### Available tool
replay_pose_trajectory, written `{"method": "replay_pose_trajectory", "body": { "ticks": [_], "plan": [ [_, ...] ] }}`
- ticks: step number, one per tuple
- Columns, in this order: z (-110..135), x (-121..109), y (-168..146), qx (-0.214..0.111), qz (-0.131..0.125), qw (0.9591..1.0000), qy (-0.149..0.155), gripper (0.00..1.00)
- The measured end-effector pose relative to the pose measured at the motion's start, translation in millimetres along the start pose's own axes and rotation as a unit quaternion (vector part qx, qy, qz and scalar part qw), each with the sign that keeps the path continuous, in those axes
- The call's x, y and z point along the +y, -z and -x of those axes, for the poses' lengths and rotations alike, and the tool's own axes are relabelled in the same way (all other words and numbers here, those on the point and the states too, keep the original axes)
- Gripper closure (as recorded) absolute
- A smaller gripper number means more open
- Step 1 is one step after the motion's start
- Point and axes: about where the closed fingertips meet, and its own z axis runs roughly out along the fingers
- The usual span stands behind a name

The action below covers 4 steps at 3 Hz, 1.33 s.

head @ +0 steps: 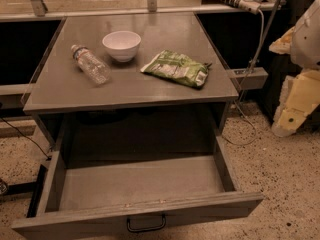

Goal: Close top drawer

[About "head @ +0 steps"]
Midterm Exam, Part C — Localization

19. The grey top drawer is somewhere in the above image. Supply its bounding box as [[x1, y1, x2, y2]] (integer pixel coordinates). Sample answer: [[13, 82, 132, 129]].
[[11, 117, 265, 240]]

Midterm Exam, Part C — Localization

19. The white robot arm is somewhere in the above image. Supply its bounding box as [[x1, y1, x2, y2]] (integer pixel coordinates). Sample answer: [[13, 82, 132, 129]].
[[269, 0, 320, 137]]

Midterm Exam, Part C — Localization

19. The grey drawer cabinet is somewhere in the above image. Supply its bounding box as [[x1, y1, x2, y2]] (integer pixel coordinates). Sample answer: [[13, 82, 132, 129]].
[[20, 11, 240, 158]]

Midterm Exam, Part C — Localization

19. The dark cabinet at right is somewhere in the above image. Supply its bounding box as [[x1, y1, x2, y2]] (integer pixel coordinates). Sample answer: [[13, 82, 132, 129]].
[[265, 0, 320, 132]]

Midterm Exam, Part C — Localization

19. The metal support pole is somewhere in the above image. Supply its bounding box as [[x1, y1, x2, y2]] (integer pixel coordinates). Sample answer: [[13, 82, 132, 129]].
[[247, 0, 281, 73]]

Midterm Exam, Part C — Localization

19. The green chip bag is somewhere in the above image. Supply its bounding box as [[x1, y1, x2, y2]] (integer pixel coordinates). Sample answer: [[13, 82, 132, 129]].
[[140, 50, 211, 89]]

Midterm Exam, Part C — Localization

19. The white ceramic bowl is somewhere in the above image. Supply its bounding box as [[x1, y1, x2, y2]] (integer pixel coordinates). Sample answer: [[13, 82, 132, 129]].
[[102, 31, 141, 62]]

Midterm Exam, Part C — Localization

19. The clear plastic water bottle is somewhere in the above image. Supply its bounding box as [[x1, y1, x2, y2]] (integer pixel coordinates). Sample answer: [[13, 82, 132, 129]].
[[71, 44, 111, 85]]

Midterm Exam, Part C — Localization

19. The grey side bracket box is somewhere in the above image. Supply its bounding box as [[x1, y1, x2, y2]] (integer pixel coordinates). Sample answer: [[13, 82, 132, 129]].
[[227, 67, 268, 92]]

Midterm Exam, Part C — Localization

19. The white power cable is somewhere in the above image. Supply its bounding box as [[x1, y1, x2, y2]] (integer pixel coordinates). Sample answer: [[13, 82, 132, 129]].
[[221, 9, 266, 147]]

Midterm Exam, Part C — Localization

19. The black drawer handle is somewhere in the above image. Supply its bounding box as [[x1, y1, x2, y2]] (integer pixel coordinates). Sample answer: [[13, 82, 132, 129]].
[[126, 215, 166, 233]]

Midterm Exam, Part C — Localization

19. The black floor cable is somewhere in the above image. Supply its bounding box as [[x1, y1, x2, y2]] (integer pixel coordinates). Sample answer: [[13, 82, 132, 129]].
[[0, 116, 52, 160]]

